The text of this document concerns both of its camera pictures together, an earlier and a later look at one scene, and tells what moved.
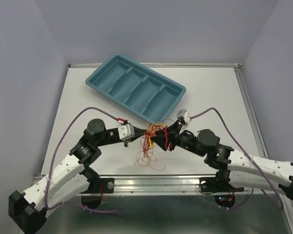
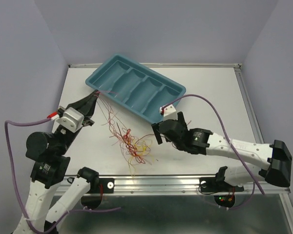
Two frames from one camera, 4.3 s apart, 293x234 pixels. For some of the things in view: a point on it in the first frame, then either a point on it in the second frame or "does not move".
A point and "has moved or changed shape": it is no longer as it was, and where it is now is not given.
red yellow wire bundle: (146, 156) has moved or changed shape
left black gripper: (138, 131) → (88, 105)
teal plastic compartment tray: (139, 88) does not move
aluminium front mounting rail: (154, 185) does not move
